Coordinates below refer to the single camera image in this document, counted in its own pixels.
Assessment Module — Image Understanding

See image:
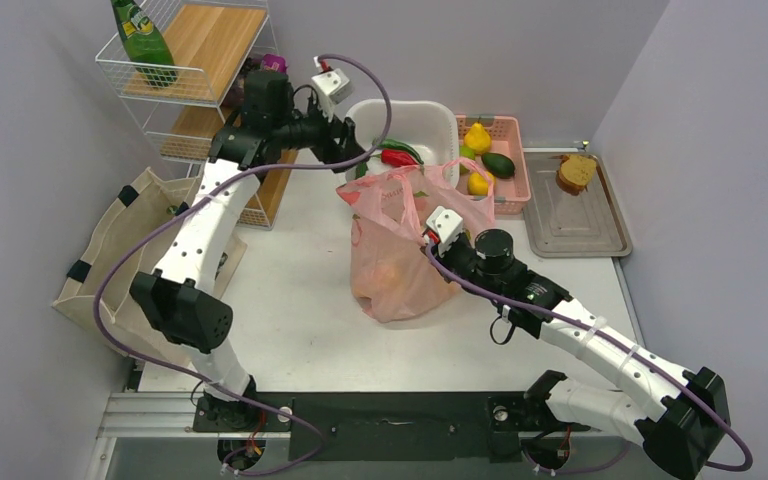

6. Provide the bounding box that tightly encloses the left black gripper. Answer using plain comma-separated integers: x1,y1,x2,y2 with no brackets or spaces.
274,97,369,173

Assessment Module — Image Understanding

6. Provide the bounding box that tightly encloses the pink plastic grocery bag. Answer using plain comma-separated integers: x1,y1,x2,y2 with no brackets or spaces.
336,158,496,322

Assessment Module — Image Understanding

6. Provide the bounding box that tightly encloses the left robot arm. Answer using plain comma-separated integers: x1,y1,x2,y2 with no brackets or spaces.
129,69,363,430

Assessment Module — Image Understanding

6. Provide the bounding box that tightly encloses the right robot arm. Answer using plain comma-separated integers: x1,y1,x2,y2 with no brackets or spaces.
428,229,731,479

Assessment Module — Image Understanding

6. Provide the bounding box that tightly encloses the long green chili pepper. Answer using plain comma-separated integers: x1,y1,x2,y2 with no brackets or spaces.
374,138,424,165

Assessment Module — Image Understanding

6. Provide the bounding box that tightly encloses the red chili pepper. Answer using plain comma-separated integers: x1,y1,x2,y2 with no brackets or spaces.
378,149,421,168

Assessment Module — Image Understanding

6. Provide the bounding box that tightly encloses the white plastic tub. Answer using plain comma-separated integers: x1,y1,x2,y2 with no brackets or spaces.
347,99,459,166

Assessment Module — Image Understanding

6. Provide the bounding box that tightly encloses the purple snack packet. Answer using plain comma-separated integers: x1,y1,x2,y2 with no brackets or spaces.
224,53,289,107

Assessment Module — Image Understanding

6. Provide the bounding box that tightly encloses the green lime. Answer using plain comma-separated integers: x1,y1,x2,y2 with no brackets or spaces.
459,145,476,160

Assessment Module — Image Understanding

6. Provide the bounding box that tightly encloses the yellow pear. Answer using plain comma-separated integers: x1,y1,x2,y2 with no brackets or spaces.
463,121,492,155

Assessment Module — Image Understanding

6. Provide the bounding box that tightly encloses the yellow lemon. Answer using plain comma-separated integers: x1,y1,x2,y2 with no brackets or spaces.
467,172,496,196

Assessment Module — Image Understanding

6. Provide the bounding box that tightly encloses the dark green avocado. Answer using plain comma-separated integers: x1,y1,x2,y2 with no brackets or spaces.
481,152,516,180

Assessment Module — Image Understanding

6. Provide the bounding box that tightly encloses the pink plastic basket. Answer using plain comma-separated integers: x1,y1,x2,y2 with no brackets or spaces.
456,115,531,215

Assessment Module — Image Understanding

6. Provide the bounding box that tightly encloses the green glass bottle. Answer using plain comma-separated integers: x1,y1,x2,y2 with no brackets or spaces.
111,0,177,88

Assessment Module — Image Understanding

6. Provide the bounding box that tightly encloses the metal tray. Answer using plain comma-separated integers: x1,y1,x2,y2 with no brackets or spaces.
524,152,632,258

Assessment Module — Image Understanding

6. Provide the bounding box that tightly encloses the slice of bread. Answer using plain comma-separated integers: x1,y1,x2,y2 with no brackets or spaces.
556,154,598,195

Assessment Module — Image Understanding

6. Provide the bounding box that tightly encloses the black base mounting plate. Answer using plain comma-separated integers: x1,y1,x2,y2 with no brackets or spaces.
192,391,568,463

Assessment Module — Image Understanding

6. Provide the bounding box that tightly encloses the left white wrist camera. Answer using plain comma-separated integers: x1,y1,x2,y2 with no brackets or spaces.
311,61,354,121

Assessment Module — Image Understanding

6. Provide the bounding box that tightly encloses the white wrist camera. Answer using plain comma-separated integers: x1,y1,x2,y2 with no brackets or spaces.
311,61,354,121
423,206,465,256

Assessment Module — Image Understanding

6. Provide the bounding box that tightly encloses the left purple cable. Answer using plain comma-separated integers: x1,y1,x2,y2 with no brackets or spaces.
92,53,393,478

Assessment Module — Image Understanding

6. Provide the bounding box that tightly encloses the purple cable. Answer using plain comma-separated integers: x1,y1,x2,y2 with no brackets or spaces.
92,53,393,478
423,241,754,477

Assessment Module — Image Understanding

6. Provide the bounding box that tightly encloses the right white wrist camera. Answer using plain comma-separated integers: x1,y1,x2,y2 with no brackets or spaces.
423,206,465,256

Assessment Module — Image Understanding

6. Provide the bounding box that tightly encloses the white wire wooden shelf rack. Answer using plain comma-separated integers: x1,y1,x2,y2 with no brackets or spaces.
95,0,303,230

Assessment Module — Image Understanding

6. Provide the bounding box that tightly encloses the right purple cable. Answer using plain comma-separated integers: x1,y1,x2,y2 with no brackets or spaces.
423,241,754,477

